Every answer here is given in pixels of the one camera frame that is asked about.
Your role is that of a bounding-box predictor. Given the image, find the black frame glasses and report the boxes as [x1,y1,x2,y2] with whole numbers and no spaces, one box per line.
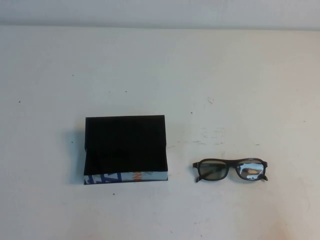
[192,157,270,184]

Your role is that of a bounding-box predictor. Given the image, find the black printed glasses case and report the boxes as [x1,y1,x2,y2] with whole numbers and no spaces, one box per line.
[82,114,170,187]

